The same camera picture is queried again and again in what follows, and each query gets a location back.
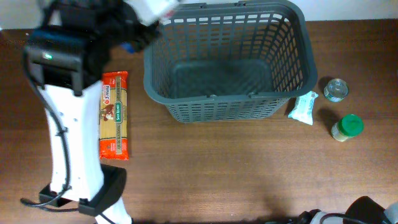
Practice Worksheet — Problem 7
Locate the green lid glass jar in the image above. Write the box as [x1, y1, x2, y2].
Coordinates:
[331, 114, 364, 142]

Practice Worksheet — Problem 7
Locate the blue cardboard box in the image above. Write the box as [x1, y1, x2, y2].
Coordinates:
[121, 42, 136, 54]

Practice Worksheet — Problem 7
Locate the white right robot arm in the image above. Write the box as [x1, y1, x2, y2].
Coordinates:
[289, 196, 397, 224]

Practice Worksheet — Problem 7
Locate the grey plastic shopping basket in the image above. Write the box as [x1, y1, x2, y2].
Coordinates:
[144, 1, 318, 123]

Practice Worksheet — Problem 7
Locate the small metal tin can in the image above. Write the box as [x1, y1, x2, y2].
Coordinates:
[323, 78, 349, 103]

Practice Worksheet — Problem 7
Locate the white green wrapped snack pack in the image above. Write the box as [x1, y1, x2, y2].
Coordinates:
[288, 91, 318, 125]

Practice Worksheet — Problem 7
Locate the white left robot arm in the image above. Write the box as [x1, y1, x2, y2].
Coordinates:
[21, 0, 180, 223]

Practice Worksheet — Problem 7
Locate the orange spaghetti packet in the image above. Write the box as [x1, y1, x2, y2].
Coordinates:
[99, 71, 129, 161]

